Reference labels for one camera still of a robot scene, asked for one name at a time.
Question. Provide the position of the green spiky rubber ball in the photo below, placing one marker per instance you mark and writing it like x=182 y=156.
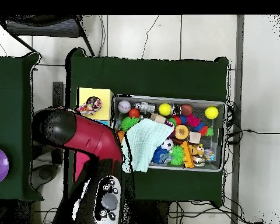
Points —
x=128 y=122

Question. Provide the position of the plain orange ball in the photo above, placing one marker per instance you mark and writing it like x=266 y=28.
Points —
x=134 y=113

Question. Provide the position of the mint green knitted cloth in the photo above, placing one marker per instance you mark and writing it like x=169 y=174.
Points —
x=149 y=140

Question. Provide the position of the grey round stand base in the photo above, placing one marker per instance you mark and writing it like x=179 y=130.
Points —
x=45 y=173

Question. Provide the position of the plain yellow ball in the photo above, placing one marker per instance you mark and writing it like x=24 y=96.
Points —
x=165 y=109
x=211 y=112

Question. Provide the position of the small brown football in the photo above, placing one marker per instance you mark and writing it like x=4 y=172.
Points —
x=186 y=109

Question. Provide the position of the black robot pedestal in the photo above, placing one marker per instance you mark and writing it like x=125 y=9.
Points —
x=149 y=214

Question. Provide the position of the toy hamburger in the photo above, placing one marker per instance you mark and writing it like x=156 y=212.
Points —
x=181 y=131

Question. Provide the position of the wooden box with three holes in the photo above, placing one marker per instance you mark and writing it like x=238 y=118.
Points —
x=106 y=95

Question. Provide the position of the plain wooden cube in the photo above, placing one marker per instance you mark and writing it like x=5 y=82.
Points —
x=194 y=137
x=157 y=117

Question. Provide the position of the black metal chair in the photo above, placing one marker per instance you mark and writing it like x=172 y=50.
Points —
x=44 y=28

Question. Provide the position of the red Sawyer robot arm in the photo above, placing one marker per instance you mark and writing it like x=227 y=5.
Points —
x=91 y=140

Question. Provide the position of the silver mesh bin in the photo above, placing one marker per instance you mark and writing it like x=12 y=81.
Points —
x=154 y=98

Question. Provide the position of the dark green side table cloth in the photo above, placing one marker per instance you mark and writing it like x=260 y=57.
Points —
x=14 y=77

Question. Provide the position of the black standing panel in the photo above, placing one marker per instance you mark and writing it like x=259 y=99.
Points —
x=57 y=93

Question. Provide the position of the small white baseball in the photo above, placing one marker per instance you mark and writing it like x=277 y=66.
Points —
x=124 y=106

